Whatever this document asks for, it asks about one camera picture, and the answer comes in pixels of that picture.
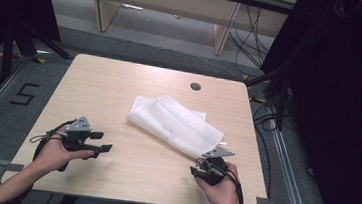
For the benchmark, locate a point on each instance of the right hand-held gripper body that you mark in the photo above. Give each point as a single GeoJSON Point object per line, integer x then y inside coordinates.
{"type": "Point", "coordinates": [217, 171]}

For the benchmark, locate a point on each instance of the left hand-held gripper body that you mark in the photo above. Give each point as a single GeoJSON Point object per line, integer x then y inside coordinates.
{"type": "Point", "coordinates": [77, 129]}

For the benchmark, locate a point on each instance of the white cloth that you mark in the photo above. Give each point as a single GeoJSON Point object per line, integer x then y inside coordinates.
{"type": "Point", "coordinates": [173, 124]}

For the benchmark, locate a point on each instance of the person's right hand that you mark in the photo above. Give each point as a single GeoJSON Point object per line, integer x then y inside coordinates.
{"type": "Point", "coordinates": [223, 195]}

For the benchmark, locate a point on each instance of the person's left hand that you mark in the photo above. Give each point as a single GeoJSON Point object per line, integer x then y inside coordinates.
{"type": "Point", "coordinates": [53, 156]}

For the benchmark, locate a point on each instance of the grey tape strip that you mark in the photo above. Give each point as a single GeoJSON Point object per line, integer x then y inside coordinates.
{"type": "Point", "coordinates": [265, 202]}
{"type": "Point", "coordinates": [10, 167]}

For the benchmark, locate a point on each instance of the dark round table grommet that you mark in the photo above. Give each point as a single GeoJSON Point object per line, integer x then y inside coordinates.
{"type": "Point", "coordinates": [196, 86]}

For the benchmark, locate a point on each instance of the black metal stand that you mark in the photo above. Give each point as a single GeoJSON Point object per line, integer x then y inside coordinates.
{"type": "Point", "coordinates": [8, 52]}
{"type": "Point", "coordinates": [282, 91]}

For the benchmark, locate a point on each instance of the light wooden desk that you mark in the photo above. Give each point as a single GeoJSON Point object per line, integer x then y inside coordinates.
{"type": "Point", "coordinates": [165, 0]}

